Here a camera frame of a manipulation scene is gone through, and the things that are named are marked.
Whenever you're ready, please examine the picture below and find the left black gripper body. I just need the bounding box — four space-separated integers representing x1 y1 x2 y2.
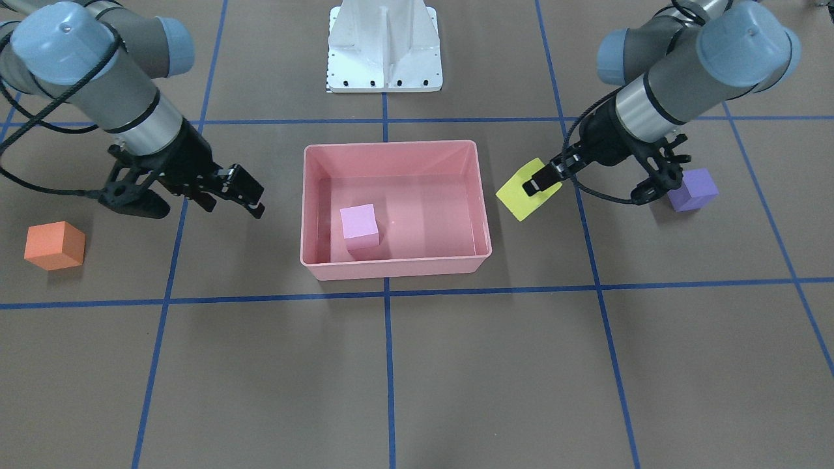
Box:
573 103 635 171

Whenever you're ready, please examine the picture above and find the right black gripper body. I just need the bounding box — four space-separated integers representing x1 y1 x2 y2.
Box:
152 120 221 203

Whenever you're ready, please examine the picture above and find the yellow foam block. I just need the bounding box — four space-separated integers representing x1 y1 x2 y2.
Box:
496 158 563 222

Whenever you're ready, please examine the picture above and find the purple foam block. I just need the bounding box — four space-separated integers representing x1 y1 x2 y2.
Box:
667 168 720 212

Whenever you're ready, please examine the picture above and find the light pink foam block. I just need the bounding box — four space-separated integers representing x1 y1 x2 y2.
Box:
339 204 381 251

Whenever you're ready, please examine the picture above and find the orange foam block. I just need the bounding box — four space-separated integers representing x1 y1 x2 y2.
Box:
23 221 86 271

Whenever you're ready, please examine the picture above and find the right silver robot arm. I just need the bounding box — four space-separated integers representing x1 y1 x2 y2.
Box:
2 1 265 219

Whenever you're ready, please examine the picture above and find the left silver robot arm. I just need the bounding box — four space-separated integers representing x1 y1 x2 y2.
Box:
521 1 801 205

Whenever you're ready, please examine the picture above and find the pink plastic bin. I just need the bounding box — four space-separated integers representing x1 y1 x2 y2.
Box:
300 140 492 280

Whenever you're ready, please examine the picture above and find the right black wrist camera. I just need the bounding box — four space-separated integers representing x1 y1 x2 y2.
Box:
93 145 170 219

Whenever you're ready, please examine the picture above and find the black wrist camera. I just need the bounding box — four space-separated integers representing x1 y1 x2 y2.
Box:
93 145 170 219
627 134 691 205

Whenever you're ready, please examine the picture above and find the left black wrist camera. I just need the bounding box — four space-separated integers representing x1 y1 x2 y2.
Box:
627 134 691 205

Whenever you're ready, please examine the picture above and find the white camera stand base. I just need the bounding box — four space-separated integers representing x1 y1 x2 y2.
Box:
326 1 444 93

